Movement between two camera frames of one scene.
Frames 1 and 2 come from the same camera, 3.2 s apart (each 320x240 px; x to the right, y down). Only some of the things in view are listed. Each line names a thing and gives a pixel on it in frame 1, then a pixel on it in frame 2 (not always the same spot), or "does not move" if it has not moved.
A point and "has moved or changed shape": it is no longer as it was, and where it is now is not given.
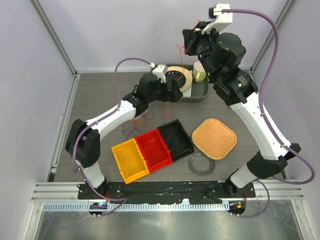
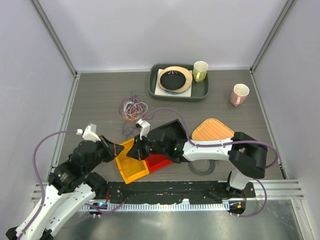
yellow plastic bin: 130,162 does not move
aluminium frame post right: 280,20 does not move
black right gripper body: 201,45 → 149,149
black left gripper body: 161,94 → 103,154
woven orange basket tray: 213,138 does not move
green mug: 199,74 does not move
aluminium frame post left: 56,38 does not move
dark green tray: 199,90 does not move
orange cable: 181,48 has moved or changed shape
